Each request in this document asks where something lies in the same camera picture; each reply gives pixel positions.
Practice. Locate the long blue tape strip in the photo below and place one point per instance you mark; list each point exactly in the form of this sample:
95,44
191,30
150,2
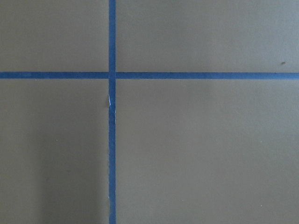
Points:
112,107

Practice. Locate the crossing blue tape strip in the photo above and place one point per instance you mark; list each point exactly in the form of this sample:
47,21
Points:
150,75

